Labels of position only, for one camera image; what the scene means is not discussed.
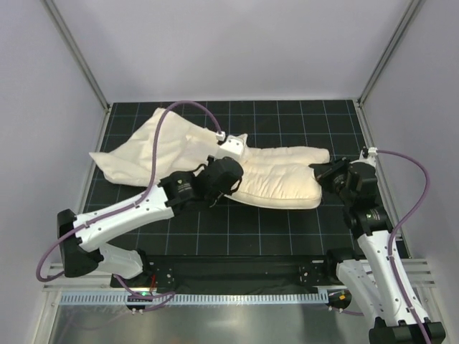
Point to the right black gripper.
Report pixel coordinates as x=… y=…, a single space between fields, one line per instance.
x=330 y=175

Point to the right aluminium frame post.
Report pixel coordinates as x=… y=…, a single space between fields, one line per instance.
x=409 y=15

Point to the left aluminium frame post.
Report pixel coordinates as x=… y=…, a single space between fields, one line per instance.
x=76 y=53

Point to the slotted cable duct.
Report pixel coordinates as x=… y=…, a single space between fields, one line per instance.
x=124 y=298

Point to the cream pillowcase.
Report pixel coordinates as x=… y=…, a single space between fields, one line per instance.
x=175 y=145

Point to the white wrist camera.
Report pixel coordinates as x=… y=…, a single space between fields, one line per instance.
x=368 y=156
x=233 y=147

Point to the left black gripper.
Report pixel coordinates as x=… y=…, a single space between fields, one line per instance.
x=214 y=158

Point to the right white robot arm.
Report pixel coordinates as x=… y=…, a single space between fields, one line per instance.
x=384 y=293

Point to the aluminium frame post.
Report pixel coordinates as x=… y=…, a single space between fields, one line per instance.
x=76 y=53
x=409 y=15

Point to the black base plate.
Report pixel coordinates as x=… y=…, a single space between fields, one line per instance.
x=237 y=275

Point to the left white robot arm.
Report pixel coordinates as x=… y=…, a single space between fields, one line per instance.
x=85 y=238

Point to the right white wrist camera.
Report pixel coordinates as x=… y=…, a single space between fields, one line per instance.
x=368 y=156

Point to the aluminium rail front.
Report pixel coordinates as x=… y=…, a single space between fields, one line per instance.
x=417 y=270

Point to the cream pillow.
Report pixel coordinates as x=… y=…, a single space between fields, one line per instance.
x=281 y=178

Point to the black grid mat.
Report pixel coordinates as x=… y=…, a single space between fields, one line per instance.
x=232 y=228

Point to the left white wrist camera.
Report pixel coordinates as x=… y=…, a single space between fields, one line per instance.
x=233 y=147

